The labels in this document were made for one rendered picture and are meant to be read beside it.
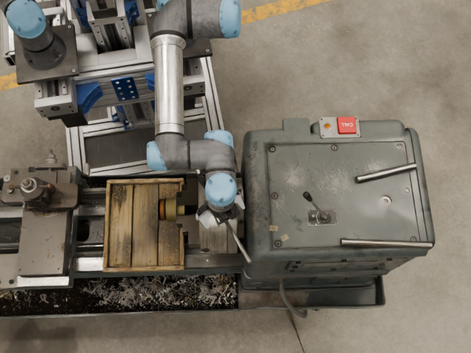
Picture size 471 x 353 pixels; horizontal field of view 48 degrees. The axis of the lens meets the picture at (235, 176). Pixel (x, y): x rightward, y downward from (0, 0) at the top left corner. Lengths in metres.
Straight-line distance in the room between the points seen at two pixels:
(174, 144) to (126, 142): 1.61
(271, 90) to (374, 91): 0.63
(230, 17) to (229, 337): 1.84
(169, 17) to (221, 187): 0.48
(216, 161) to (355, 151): 0.62
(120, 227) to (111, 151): 0.92
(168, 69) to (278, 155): 0.52
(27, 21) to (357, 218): 1.25
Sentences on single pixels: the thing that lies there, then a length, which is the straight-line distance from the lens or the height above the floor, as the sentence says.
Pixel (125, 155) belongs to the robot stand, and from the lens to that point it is 2.90.
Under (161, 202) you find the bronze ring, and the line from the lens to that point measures 1.83.
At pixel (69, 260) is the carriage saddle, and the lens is 2.04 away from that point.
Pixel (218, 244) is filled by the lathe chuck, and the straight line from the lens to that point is 1.75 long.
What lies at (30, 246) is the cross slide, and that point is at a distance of 2.05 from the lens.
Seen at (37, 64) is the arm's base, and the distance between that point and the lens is 2.06.
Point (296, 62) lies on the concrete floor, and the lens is 3.39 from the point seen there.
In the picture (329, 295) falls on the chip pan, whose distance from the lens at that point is 2.38.
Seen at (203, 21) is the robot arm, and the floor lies 1.68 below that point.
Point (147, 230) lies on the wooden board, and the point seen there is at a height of 0.88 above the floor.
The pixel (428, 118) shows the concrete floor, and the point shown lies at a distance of 3.41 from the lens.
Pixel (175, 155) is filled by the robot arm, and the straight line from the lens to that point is 1.32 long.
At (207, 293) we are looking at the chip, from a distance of 2.31.
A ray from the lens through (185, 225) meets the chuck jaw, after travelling 1.81.
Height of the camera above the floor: 2.86
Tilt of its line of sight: 71 degrees down
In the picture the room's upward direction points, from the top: 4 degrees clockwise
